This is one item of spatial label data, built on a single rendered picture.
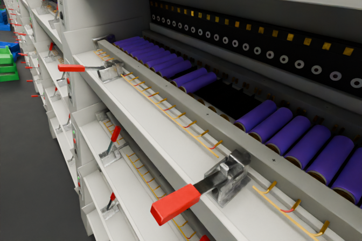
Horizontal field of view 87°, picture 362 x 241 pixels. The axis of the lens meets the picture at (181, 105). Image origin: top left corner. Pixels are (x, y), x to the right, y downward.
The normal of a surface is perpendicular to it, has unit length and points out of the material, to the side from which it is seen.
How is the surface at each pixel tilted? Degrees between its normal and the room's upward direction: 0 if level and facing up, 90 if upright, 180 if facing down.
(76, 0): 90
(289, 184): 105
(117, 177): 15
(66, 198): 0
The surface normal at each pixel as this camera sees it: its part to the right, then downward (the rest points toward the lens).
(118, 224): -0.03, -0.79
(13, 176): 0.18, -0.87
